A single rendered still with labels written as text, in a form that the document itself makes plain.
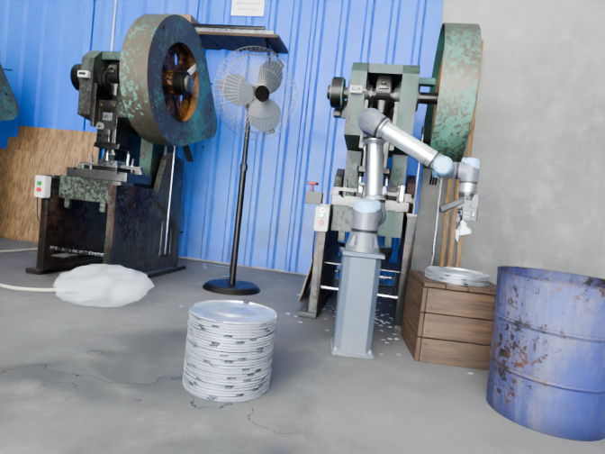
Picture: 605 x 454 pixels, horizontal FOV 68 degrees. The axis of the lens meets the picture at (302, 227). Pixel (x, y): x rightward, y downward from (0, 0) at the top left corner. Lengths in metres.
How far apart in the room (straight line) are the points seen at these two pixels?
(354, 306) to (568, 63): 2.98
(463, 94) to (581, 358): 1.38
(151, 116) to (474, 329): 2.11
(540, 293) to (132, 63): 2.37
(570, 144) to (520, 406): 2.85
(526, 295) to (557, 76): 2.88
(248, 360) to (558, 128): 3.34
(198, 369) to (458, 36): 2.03
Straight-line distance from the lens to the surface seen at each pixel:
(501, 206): 4.04
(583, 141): 4.25
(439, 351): 2.12
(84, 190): 3.19
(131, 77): 2.90
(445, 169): 1.93
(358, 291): 1.97
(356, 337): 2.01
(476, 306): 2.11
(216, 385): 1.48
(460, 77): 2.49
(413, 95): 2.73
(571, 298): 1.60
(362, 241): 1.96
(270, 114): 3.00
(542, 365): 1.65
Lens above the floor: 0.63
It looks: 3 degrees down
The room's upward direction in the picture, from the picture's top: 6 degrees clockwise
